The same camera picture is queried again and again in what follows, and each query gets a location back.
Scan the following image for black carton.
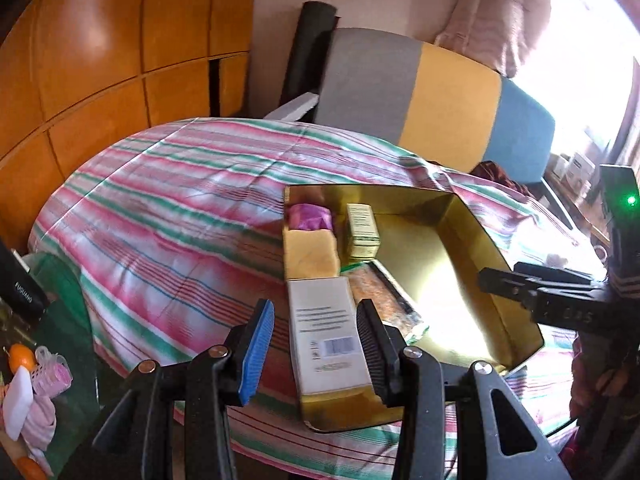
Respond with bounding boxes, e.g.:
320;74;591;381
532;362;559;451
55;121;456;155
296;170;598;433
0;237;51;328

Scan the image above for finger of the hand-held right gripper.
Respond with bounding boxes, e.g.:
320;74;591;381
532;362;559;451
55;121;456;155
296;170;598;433
477;268;538;311
514;261;593;283

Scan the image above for pink hanging cloth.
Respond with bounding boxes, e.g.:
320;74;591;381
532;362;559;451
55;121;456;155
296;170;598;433
435;0;551;78

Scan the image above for small green yellow box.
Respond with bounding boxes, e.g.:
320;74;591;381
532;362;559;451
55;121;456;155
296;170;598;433
346;203;382;261

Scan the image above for pink hair rollers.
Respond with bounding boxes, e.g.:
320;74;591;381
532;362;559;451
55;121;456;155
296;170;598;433
32;347;73;398

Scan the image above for white foam piece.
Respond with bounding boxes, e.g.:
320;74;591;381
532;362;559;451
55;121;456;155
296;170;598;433
262;92;321;122

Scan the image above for patterned brown curtain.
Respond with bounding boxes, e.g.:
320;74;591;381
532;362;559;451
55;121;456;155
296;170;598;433
607;57;640;166

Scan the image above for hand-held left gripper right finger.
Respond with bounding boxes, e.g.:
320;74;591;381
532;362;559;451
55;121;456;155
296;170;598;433
356;299;571;480

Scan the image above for white medicine carton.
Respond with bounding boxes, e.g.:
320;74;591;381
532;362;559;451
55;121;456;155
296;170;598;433
286;276;376;403

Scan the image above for green cloth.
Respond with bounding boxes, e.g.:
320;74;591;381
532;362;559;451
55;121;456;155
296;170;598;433
22;252;101;411

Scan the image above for pink green striped tablecloth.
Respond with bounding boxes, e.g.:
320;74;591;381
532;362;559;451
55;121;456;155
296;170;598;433
27;117;608;476

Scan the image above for wooden desk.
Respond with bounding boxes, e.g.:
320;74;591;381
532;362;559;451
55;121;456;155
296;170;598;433
542;152;611;246

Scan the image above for person's right hand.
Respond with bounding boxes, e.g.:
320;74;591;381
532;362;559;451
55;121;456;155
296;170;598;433
597;360;635;398

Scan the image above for small purple packet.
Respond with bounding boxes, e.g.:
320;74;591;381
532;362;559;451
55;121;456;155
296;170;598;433
285;202;333;231

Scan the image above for white flat packet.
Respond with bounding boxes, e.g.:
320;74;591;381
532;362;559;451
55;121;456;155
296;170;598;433
2;366;36;438

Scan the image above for red garment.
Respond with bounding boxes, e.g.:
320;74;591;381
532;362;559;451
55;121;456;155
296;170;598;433
560;335;640;480

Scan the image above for gold metal tin box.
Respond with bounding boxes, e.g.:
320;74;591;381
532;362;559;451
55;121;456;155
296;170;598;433
282;184;546;433

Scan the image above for dark red cloth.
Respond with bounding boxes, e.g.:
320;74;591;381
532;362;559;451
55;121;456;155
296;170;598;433
472;160;531;193

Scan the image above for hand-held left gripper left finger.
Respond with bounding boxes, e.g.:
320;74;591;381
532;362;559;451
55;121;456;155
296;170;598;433
70;299;276;480

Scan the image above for yellow sponge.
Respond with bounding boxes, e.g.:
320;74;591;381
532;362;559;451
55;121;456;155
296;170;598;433
284;228;342;278

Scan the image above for orange grain snack packet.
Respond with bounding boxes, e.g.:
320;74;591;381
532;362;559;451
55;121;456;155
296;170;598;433
347;262;430;341

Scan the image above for white appliance carton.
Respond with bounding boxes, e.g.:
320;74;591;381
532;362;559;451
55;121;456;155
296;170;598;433
565;152;598;186

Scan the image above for window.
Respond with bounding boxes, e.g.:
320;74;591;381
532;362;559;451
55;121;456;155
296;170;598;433
510;0;640;161

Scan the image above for grey yellow blue chair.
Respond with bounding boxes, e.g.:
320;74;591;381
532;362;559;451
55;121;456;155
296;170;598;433
312;27;556;186

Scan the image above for orange wooden cabinet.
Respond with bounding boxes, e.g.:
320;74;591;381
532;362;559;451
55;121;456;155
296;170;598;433
0;0;261;256

